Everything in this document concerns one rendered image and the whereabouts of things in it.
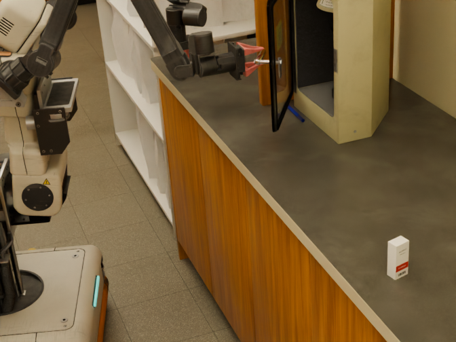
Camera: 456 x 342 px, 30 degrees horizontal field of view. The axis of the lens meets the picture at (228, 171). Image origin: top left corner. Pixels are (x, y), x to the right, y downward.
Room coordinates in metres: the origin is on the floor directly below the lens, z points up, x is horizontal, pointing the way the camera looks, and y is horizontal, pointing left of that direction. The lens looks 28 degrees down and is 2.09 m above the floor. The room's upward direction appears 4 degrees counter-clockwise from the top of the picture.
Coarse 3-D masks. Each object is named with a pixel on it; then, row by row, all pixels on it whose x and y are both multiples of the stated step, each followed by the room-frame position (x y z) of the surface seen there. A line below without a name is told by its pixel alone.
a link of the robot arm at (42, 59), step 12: (60, 0) 2.35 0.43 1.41; (72, 0) 2.35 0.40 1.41; (60, 12) 2.35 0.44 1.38; (72, 12) 2.36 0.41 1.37; (48, 24) 2.35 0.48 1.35; (60, 24) 2.34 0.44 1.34; (48, 36) 2.34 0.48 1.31; (60, 36) 2.34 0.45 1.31; (48, 48) 2.31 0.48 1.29; (36, 60) 2.31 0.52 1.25; (48, 60) 2.31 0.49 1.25; (60, 60) 2.40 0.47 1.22; (36, 72) 2.31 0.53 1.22; (48, 72) 2.31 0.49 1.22
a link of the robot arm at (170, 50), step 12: (132, 0) 2.34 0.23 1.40; (144, 0) 2.33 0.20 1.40; (144, 12) 2.33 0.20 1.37; (156, 12) 2.33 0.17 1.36; (156, 24) 2.32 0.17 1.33; (156, 36) 2.32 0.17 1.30; (168, 36) 2.31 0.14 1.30; (168, 48) 2.30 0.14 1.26; (180, 48) 2.33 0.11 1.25; (168, 60) 2.29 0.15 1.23; (180, 60) 2.29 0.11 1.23
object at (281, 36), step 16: (288, 16) 2.52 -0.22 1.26; (272, 32) 2.28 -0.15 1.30; (288, 32) 2.51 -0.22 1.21; (288, 48) 2.51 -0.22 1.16; (288, 64) 2.50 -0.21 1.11; (272, 80) 2.26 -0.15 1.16; (288, 80) 2.49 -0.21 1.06; (272, 96) 2.26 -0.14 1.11; (272, 112) 2.26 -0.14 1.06; (272, 128) 2.26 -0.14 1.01
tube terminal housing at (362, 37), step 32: (352, 0) 2.28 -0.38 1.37; (384, 0) 2.40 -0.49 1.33; (352, 32) 2.28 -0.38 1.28; (384, 32) 2.41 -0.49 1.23; (352, 64) 2.28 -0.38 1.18; (384, 64) 2.42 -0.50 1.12; (352, 96) 2.28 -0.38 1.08; (384, 96) 2.42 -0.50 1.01; (320, 128) 2.38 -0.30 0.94; (352, 128) 2.28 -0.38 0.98
